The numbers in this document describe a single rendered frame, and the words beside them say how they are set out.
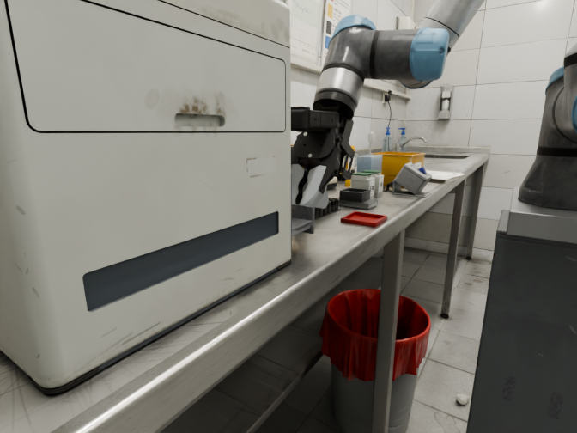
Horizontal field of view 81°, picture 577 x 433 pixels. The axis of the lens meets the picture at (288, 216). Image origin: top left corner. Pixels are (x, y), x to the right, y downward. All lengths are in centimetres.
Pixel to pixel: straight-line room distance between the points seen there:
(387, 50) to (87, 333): 54
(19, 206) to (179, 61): 15
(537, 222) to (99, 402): 62
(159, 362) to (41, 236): 12
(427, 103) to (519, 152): 79
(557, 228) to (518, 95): 251
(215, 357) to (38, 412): 12
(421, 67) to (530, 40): 261
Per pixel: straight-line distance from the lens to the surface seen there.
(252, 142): 35
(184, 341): 31
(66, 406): 28
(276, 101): 39
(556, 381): 81
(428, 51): 60
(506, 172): 315
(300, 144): 56
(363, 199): 78
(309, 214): 50
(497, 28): 323
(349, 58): 61
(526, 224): 67
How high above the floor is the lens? 104
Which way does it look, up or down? 14 degrees down
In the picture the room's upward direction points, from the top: straight up
